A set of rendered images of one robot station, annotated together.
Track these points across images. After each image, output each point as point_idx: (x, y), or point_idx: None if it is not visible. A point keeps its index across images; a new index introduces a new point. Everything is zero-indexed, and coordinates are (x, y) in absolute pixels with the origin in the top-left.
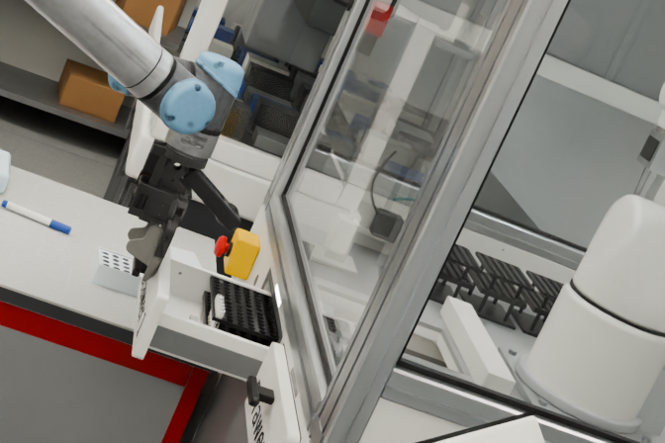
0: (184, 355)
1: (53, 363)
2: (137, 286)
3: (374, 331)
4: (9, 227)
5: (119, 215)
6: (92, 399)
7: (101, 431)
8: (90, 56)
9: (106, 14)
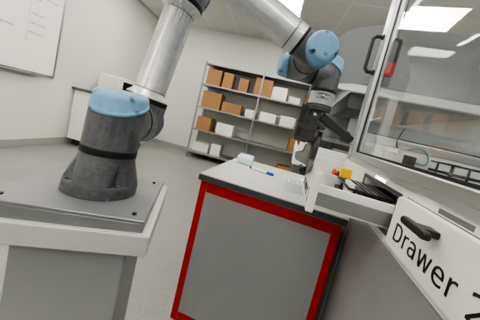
0: (336, 210)
1: (268, 222)
2: (301, 189)
3: None
4: (251, 173)
5: (291, 173)
6: (287, 240)
7: (293, 256)
8: (262, 26)
9: None
